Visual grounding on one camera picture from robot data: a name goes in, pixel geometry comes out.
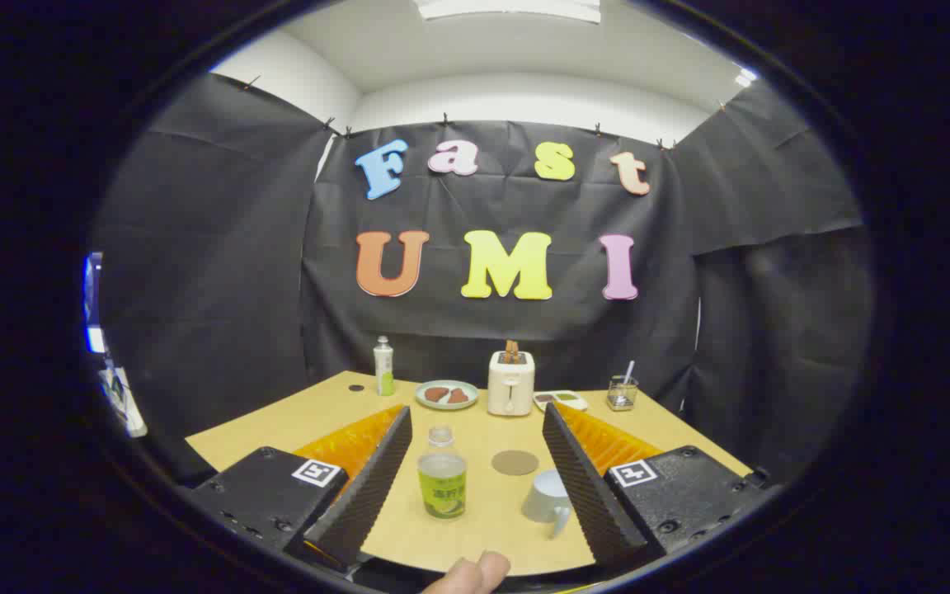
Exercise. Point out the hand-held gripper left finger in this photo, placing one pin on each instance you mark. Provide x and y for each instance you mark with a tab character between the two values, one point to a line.
368	487

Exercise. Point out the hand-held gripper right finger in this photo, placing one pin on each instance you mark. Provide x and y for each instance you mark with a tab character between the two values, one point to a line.
586	487

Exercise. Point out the white cup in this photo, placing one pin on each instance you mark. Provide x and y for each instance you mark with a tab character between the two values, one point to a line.
543	499

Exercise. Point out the green label juice bottle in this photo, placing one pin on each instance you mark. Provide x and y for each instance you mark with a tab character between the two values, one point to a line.
442	487

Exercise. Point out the round brown coaster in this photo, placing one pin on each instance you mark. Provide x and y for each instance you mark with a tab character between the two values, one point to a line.
514	463

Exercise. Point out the white and green tube bottle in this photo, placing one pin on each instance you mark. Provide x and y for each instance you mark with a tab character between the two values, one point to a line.
383	367

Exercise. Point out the white divided snack tray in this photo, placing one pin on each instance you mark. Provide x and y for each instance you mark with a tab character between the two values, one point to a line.
562	405

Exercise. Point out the small clear glass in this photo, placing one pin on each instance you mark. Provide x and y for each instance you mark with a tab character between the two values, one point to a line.
622	398

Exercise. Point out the pale green plate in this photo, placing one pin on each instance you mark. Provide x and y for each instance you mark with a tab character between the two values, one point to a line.
421	398

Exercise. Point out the brown bread piece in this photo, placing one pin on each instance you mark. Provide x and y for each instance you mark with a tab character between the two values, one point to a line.
458	397
437	394

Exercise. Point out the wooden table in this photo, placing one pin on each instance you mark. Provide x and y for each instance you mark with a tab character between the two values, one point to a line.
475	540

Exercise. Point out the white toaster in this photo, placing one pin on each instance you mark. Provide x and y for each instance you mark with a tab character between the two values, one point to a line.
510	384

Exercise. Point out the brown toast slices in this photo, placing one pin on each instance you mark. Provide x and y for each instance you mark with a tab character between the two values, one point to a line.
512	353

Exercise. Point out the white printed sheet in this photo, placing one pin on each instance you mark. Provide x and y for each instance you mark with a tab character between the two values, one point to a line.
122	402

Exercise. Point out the blue lit screen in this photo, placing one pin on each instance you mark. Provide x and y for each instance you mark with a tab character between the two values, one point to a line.
94	305

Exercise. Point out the small ceiling light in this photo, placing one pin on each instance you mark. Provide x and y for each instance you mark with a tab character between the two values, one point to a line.
745	78

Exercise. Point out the long ceiling light panel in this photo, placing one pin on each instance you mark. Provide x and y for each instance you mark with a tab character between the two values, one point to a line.
508	8

